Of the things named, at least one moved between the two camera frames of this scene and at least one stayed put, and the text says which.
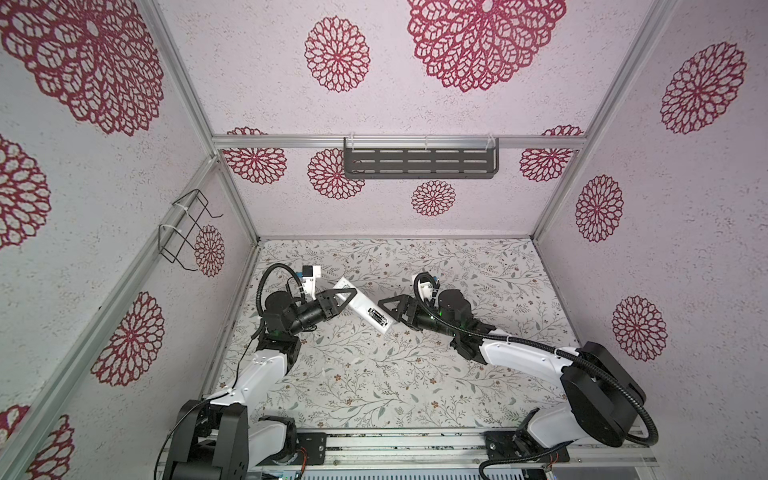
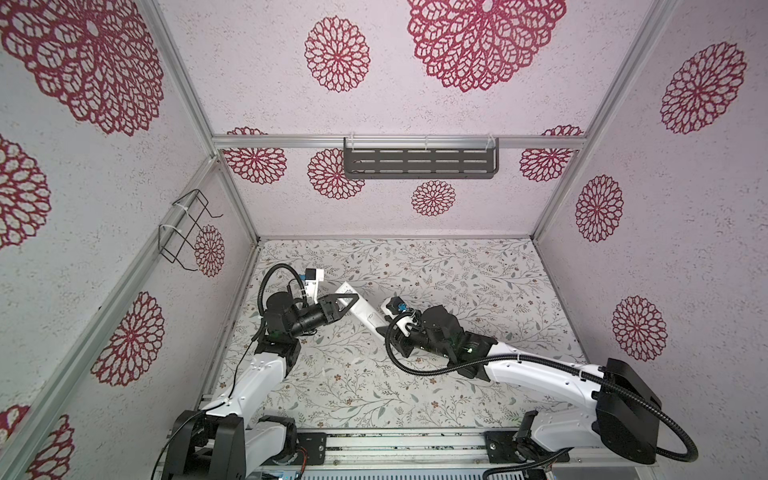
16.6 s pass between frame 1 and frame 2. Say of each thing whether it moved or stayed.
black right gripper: moved
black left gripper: stayed
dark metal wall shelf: stayed
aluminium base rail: stayed
